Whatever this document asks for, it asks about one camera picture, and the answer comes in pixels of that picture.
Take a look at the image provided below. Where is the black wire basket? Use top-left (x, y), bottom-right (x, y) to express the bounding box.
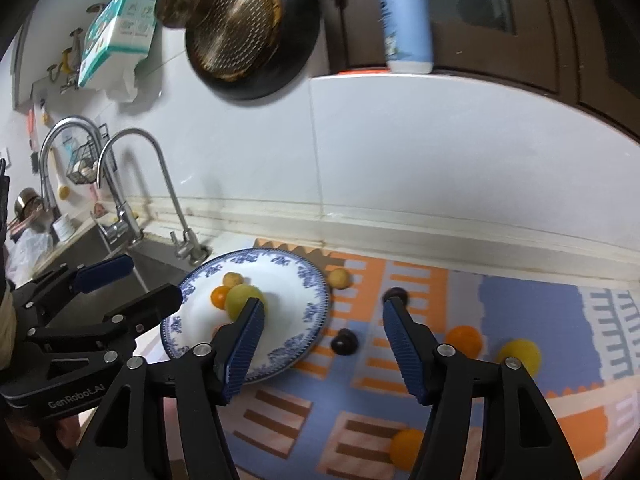
top-left (64, 125), bottom-right (117, 186)

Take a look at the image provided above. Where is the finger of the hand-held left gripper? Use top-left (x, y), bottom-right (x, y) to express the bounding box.
top-left (27, 284), bottom-right (184, 353)
top-left (12, 254), bottom-right (134, 313)

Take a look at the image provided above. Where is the tall curved steel faucet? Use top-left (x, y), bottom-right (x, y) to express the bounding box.
top-left (39, 116), bottom-right (145, 247)

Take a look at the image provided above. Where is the dark brown window frame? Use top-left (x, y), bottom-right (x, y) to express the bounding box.
top-left (320, 0), bottom-right (640, 142)

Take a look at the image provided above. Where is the black frying pan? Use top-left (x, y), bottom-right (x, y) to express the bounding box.
top-left (184, 0), bottom-right (321, 102)

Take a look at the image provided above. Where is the brass perforated skimmer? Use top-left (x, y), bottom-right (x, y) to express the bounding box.
top-left (191, 0), bottom-right (285, 82)

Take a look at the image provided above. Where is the slim gooseneck steel faucet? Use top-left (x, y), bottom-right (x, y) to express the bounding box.
top-left (96, 128), bottom-right (207, 267)

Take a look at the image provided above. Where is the white cup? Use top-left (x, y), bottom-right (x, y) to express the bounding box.
top-left (52, 215), bottom-right (77, 242)

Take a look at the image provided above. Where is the blue patterned white plate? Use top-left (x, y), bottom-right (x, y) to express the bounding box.
top-left (160, 248), bottom-right (332, 385)

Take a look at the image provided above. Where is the colourful foam puzzle mat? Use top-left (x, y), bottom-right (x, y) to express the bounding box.
top-left (165, 239), bottom-right (640, 480)

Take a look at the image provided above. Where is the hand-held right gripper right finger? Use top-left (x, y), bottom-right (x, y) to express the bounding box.
top-left (383, 296), bottom-right (584, 480)

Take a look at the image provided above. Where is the white and blue bottle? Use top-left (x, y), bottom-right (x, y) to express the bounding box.
top-left (377, 0), bottom-right (434, 75)

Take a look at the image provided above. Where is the brass ladle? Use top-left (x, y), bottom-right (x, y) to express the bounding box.
top-left (154, 0), bottom-right (217, 29)

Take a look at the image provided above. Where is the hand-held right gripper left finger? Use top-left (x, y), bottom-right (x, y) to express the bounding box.
top-left (65, 298), bottom-right (266, 480)

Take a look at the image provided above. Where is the yellow lemon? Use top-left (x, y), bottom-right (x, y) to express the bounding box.
top-left (497, 339), bottom-right (542, 378)

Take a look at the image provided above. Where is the steel kitchen sink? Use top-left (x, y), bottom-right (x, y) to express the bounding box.
top-left (30, 232), bottom-right (193, 311)

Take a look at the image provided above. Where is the steel pot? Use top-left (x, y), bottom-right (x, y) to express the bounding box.
top-left (13, 187), bottom-right (52, 233)

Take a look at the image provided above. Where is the teal and white box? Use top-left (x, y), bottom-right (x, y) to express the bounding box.
top-left (77, 0), bottom-right (165, 89)

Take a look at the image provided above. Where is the large yellow-green fruit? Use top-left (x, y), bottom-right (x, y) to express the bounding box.
top-left (224, 283), bottom-right (269, 322)

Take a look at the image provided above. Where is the white plastic bag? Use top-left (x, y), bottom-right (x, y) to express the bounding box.
top-left (92, 52), bottom-right (165, 104)

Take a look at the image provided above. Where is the orange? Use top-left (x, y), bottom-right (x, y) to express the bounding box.
top-left (389, 428), bottom-right (426, 471)
top-left (445, 325), bottom-right (484, 360)

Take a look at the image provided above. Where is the crumpled clear plastic bag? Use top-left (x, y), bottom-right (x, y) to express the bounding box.
top-left (9, 227), bottom-right (55, 288)

